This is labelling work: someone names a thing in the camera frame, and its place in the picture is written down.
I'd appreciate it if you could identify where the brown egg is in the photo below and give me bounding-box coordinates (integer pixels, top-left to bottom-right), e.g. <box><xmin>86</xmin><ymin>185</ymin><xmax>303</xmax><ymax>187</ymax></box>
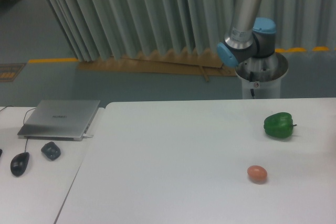
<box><xmin>247</xmin><ymin>165</ymin><xmax>268</xmax><ymax>183</ymax></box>

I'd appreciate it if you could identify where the black earbuds case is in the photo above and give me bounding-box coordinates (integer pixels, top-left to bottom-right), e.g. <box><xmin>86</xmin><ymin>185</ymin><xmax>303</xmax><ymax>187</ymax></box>
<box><xmin>41</xmin><ymin>142</ymin><xmax>61</xmax><ymax>161</ymax></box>

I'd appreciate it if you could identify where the pale green pleated curtain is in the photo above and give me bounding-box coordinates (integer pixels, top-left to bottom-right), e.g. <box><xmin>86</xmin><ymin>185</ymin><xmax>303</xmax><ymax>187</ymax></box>
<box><xmin>47</xmin><ymin>0</ymin><xmax>335</xmax><ymax>61</ymax></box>

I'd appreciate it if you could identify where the floor warning sticker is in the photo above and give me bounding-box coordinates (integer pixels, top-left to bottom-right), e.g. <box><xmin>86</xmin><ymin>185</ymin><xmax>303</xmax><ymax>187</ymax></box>
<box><xmin>0</xmin><ymin>63</ymin><xmax>26</xmax><ymax>82</ymax></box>

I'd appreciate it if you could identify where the black computer mouse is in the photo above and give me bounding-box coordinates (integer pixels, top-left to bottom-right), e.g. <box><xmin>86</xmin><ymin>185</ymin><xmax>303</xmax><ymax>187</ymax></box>
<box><xmin>10</xmin><ymin>152</ymin><xmax>30</xmax><ymax>177</ymax></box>

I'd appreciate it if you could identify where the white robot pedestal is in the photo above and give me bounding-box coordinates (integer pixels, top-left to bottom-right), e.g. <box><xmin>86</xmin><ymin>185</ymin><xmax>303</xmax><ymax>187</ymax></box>
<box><xmin>235</xmin><ymin>52</ymin><xmax>289</xmax><ymax>99</ymax></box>

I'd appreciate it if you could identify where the green bell pepper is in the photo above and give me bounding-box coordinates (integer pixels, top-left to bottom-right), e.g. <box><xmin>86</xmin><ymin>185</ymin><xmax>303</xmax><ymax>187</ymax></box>
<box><xmin>264</xmin><ymin>112</ymin><xmax>297</xmax><ymax>139</ymax></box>

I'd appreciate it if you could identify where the silver closed laptop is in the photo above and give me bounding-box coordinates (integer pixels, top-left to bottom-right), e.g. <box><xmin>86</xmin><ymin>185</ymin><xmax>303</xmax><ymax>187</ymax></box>
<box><xmin>17</xmin><ymin>100</ymin><xmax>100</xmax><ymax>141</ymax></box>

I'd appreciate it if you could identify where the black mouse cable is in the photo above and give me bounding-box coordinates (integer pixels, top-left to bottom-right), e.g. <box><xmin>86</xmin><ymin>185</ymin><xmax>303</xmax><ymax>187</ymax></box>
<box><xmin>0</xmin><ymin>105</ymin><xmax>37</xmax><ymax>154</ymax></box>

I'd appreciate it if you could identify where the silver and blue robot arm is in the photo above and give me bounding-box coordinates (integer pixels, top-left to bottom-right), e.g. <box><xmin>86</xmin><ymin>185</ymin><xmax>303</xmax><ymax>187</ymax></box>
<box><xmin>217</xmin><ymin>0</ymin><xmax>335</xmax><ymax>67</ymax></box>

